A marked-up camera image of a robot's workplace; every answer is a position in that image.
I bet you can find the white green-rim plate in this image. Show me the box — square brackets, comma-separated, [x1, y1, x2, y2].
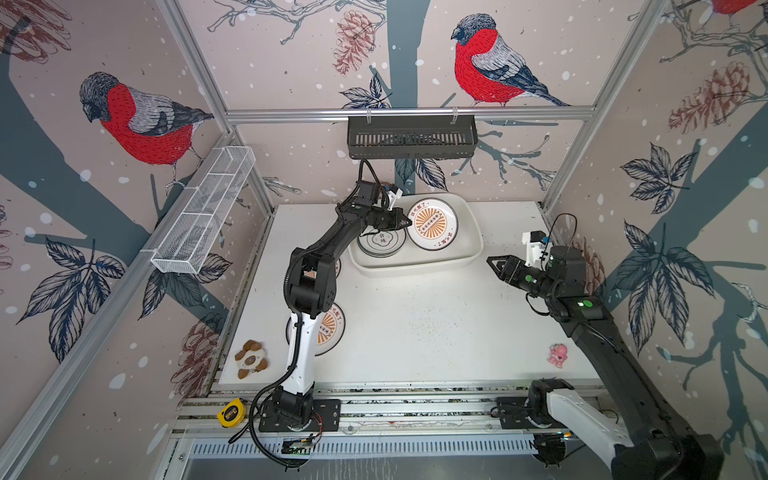
[357, 227, 407, 258]

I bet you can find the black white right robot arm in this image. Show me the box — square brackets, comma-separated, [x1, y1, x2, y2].
[486, 246, 724, 479]

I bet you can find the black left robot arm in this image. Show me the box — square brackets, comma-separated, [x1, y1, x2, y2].
[270, 200, 411, 428]

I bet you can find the white plastic bin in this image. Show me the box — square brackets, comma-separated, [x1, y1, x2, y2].
[350, 193, 484, 277]

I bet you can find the pink small toy figure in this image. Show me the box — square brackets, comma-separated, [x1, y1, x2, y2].
[547, 343, 568, 369]

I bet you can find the brown small object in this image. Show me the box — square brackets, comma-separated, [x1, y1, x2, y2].
[234, 340, 269, 380]

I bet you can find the small circuit board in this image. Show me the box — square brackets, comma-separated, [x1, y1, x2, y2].
[280, 438, 315, 457]

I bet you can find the yellow tape measure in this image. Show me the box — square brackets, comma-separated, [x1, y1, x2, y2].
[217, 398, 247, 428]

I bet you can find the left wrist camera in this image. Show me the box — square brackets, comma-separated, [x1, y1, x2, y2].
[383, 184, 403, 210]

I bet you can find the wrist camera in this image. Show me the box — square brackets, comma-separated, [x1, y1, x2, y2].
[522, 230, 549, 266]
[383, 184, 403, 210]

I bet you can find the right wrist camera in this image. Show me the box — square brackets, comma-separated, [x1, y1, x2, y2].
[522, 230, 549, 266]

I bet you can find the black hanging wire shelf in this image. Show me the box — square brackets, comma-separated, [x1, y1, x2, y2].
[347, 115, 478, 160]

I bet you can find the black corrugated cable hose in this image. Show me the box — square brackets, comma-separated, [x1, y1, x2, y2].
[247, 311, 304, 469]

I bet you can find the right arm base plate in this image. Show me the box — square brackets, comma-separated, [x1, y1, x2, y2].
[490, 397, 563, 430]

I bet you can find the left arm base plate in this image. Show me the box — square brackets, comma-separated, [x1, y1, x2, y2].
[255, 399, 341, 433]

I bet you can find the white wire mesh basket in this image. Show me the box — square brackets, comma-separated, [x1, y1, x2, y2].
[151, 146, 255, 274]

